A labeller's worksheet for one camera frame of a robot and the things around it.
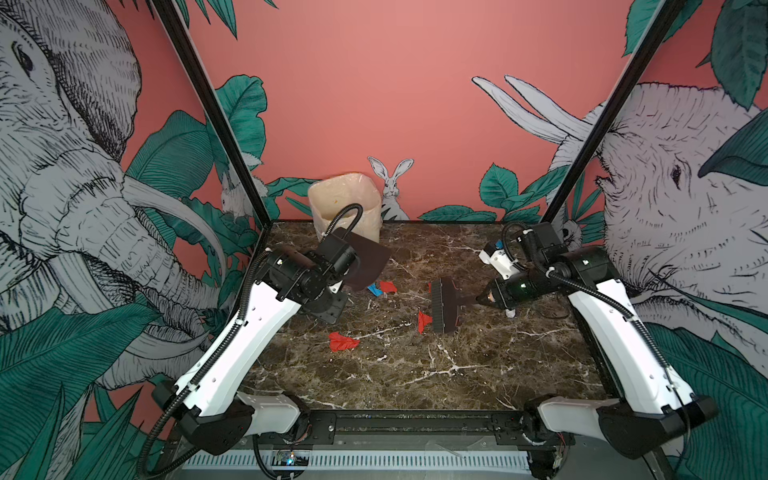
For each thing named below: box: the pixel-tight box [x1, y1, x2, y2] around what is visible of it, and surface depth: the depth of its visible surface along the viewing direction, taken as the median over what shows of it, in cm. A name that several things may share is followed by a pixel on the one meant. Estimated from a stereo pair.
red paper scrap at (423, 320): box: [417, 311, 433, 335], surface depth 95 cm
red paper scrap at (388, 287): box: [380, 281, 397, 293], surface depth 103 cm
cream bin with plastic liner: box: [308, 173, 382, 242], surface depth 100 cm
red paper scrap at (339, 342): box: [328, 332, 361, 352], surface depth 90 cm
